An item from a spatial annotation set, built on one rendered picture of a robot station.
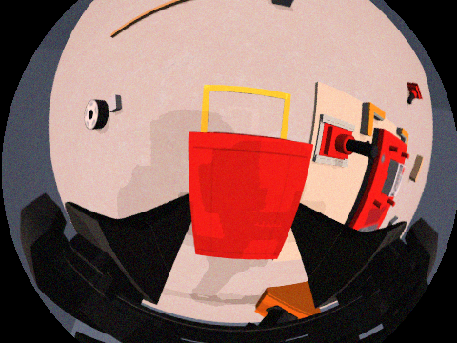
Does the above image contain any black toy car wheel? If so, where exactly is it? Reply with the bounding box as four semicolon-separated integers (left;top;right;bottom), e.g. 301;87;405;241
84;99;109;130

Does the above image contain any brown wooden rod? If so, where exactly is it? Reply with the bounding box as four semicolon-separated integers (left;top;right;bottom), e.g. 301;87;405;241
110;0;188;38

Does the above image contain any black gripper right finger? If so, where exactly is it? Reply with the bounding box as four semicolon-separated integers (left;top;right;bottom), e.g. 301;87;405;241
290;202;407;309

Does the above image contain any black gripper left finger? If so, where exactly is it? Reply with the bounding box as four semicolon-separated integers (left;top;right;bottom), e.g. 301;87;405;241
65;193;191;305

